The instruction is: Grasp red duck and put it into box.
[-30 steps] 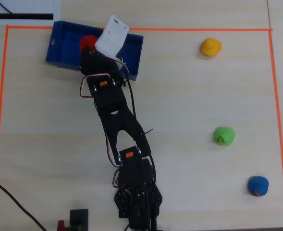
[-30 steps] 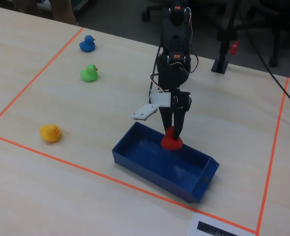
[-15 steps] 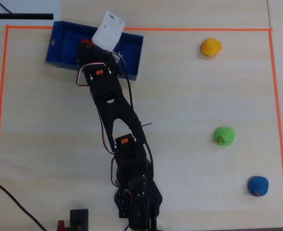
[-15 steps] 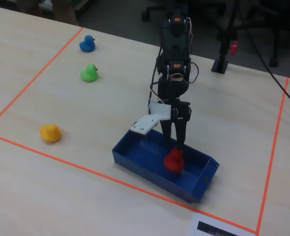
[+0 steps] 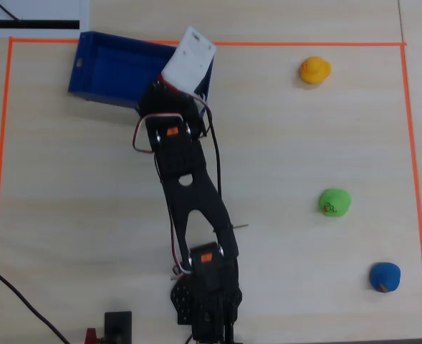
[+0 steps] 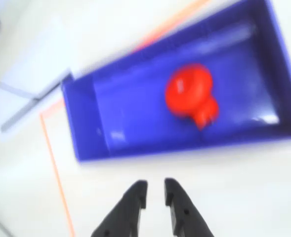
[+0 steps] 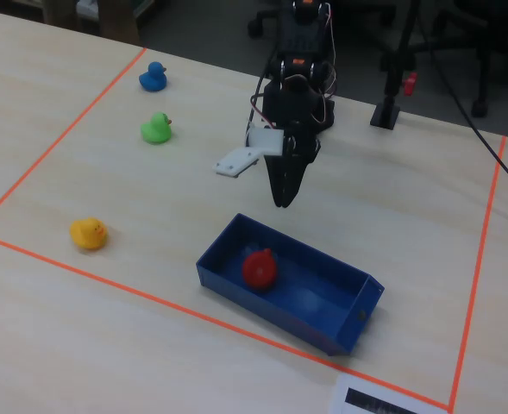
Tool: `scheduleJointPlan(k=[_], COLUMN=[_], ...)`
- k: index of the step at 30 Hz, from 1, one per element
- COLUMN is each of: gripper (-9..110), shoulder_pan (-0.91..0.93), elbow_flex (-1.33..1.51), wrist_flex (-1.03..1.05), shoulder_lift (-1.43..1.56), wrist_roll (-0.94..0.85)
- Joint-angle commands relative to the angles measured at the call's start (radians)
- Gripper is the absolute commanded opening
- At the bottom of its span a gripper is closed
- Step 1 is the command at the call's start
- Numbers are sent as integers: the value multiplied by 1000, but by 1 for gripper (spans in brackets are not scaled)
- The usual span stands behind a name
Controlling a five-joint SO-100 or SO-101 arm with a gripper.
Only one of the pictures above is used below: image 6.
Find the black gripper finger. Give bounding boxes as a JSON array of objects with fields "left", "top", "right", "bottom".
[
  {"left": 90, "top": 180, "right": 148, "bottom": 237},
  {"left": 164, "top": 177, "right": 214, "bottom": 237}
]

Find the red rubber duck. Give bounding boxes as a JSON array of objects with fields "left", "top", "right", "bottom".
[{"left": 165, "top": 63, "right": 220, "bottom": 131}]

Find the blue plastic box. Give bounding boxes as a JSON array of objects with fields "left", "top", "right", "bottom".
[{"left": 61, "top": 0, "right": 291, "bottom": 163}]

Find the long orange tape strip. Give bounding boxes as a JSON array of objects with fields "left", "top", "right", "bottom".
[{"left": 40, "top": 0, "right": 213, "bottom": 117}]

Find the thin black cable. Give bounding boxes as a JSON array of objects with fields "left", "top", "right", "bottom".
[{"left": 0, "top": 76, "right": 39, "bottom": 101}]

